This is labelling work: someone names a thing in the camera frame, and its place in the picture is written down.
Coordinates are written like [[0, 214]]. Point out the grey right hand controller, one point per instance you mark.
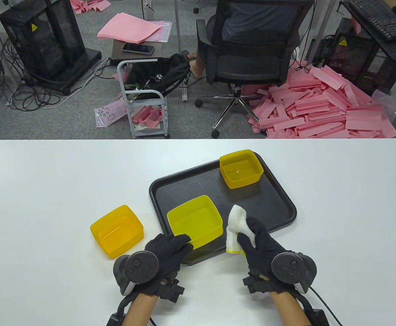
[[291, 268]]

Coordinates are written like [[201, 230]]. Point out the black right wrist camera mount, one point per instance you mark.
[[320, 317]]

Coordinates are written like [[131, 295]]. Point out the crumpled clear plastic bag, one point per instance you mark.
[[388, 102]]

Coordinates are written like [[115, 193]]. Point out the person's right forearm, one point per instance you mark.
[[288, 309]]

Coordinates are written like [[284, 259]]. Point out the black plastic tray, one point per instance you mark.
[[269, 203]]

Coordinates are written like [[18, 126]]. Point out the black keyboard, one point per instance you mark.
[[378, 17]]

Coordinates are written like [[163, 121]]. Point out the person's right hand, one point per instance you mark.
[[262, 244]]

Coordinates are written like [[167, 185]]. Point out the black backpack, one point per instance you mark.
[[164, 74]]

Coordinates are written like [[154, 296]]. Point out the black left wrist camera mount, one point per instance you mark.
[[113, 319]]

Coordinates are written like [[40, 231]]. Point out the stack of pink sheets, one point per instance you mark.
[[130, 29]]

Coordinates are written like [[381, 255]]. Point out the black mesh office chair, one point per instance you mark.
[[252, 64]]

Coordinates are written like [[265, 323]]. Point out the person's left forearm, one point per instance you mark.
[[138, 310]]

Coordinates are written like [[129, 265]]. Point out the grey hand controller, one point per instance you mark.
[[138, 268], [291, 268]]

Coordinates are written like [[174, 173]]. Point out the yellow plastic food container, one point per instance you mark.
[[240, 169], [116, 234], [194, 220]]

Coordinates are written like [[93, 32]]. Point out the white yellow-edged dish cloth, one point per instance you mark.
[[235, 220]]

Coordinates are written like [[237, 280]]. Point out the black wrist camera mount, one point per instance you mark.
[[320, 317], [113, 319]]

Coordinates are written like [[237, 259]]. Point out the black smartphone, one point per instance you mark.
[[138, 48]]

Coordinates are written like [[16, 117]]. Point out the grey left hand controller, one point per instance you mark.
[[138, 268]]

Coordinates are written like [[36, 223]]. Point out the small bunch of pink strips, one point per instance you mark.
[[147, 115]]

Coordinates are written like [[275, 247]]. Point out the black mesh equipment cabinet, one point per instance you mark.
[[41, 44], [354, 57]]

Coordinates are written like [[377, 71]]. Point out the flat clear plastic sleeve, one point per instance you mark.
[[164, 32]]

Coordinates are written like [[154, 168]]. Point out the printed clear plastic bag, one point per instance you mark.
[[108, 113]]

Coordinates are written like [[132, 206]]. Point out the person's left hand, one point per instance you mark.
[[170, 251]]

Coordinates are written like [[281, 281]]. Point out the white rolling cart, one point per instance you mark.
[[126, 102]]

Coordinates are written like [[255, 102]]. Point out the scattered pink paper strips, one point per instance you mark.
[[89, 5]]

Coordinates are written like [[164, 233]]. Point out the white desk leg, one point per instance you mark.
[[323, 20], [178, 34]]

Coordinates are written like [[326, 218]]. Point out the pile of pink foam strips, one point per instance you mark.
[[320, 108]]

